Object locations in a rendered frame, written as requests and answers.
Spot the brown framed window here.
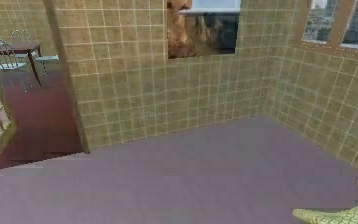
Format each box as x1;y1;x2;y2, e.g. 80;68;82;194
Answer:
292;0;358;62

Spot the dark red wooden table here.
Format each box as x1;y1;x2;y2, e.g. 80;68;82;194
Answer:
0;40;44;88

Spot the yellow green patterned cloth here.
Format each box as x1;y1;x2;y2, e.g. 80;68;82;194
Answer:
291;178;358;224

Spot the pale blue metal chair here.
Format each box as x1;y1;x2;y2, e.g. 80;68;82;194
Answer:
10;29;60;76
0;37;29;94

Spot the brown framed wall picture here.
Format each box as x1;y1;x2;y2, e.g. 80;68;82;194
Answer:
166;0;242;60

